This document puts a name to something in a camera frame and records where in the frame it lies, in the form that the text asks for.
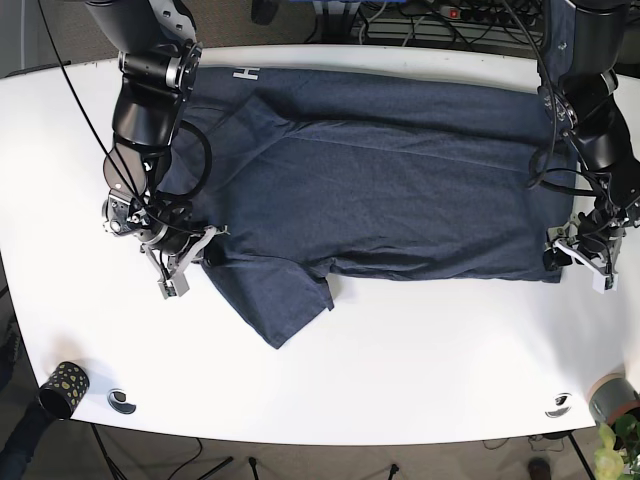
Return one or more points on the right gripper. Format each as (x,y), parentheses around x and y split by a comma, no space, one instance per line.
(168,237)

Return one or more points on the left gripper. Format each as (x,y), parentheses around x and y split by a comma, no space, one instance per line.
(593,241)

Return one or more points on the dark blue T-shirt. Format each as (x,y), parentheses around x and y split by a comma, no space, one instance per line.
(318,173)

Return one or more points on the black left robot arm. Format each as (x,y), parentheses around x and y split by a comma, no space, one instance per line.
(581,44)

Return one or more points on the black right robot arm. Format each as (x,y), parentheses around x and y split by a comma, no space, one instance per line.
(158,57)

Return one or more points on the grey plant pot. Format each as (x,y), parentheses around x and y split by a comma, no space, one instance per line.
(611,397)

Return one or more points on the right silver table grommet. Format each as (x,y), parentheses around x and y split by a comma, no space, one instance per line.
(559,405)

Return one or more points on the silver table grommet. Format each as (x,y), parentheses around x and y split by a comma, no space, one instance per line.
(559,405)
(117,399)

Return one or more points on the left silver table grommet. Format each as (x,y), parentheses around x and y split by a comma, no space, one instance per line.
(117,399)

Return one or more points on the black gold spotted cup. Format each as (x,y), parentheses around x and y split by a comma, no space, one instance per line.
(64,389)

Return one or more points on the green potted plant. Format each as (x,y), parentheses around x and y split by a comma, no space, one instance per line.
(618,457)

